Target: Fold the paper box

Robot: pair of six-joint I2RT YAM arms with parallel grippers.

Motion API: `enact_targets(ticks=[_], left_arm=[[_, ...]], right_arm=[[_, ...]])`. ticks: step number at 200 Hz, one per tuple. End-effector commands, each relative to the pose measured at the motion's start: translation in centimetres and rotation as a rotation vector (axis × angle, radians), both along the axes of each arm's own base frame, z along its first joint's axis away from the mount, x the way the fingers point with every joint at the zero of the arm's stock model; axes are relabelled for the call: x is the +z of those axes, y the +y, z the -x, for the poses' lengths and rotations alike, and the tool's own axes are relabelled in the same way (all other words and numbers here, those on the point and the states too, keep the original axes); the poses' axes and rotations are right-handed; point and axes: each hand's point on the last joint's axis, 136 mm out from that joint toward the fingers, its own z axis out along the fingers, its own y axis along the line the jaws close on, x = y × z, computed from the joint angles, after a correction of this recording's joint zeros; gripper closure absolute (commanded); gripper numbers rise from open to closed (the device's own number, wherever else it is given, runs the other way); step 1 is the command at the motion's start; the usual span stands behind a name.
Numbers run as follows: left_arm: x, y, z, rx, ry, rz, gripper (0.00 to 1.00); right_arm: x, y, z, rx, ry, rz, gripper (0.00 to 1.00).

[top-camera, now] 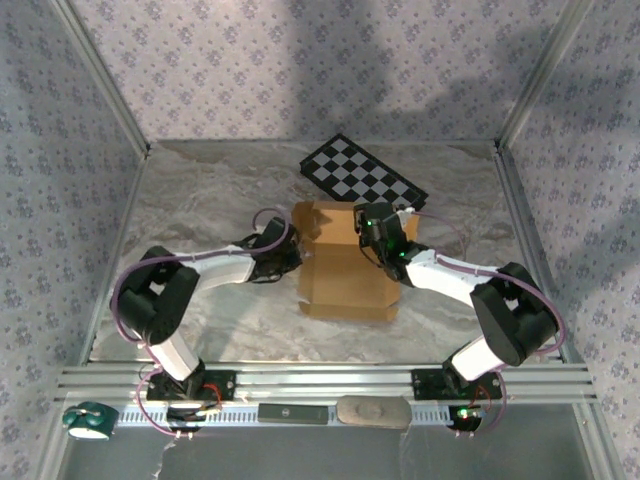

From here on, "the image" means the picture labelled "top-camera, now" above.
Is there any black controller board with LED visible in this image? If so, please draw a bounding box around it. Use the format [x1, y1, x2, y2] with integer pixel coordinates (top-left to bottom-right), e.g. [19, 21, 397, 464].
[448, 404, 485, 434]

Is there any green tape roll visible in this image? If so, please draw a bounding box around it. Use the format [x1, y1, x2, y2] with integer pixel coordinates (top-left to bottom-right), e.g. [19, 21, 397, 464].
[60, 402, 120, 442]

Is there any aluminium corner post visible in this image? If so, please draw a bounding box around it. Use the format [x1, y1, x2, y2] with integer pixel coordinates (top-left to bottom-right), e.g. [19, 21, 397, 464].
[494, 0, 597, 151]
[49, 0, 151, 159]

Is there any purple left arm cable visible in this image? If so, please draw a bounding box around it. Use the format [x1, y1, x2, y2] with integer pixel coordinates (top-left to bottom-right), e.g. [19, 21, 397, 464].
[110, 207, 294, 441]

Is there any black rectangular flat device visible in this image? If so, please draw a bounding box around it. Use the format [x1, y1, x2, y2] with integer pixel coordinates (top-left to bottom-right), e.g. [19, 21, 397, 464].
[257, 402, 331, 427]

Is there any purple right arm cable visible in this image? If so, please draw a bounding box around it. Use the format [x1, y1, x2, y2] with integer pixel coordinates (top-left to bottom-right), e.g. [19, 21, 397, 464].
[407, 209, 569, 441]

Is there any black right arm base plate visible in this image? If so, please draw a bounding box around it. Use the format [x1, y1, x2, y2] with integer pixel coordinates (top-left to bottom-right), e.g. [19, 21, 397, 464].
[410, 368, 503, 401]

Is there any brown cardboard paper box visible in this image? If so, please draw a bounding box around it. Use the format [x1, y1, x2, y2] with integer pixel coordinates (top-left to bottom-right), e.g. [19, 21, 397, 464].
[291, 199, 420, 323]

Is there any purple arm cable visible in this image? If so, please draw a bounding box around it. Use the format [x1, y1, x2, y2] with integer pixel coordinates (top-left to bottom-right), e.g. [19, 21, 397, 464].
[407, 209, 569, 441]
[110, 207, 294, 441]

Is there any aluminium side rail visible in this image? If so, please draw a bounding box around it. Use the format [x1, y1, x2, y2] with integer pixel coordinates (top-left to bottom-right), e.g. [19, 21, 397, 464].
[492, 144, 586, 366]

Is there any black and white checkerboard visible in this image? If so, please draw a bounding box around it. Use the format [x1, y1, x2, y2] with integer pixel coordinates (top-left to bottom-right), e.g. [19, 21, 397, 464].
[298, 132, 429, 215]

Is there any white slotted cable duct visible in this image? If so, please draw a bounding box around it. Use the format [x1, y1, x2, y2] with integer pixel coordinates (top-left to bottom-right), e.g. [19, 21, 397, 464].
[117, 403, 484, 427]

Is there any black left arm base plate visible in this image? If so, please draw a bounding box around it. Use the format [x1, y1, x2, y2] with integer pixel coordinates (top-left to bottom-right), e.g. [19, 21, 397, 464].
[146, 369, 237, 403]

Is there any long aluminium base rail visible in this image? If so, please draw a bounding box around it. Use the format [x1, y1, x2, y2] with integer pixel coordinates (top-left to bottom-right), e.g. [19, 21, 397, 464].
[55, 363, 599, 404]

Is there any grey oval metal plate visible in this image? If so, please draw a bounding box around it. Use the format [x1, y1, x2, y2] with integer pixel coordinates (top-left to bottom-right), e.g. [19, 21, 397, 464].
[335, 394, 413, 430]

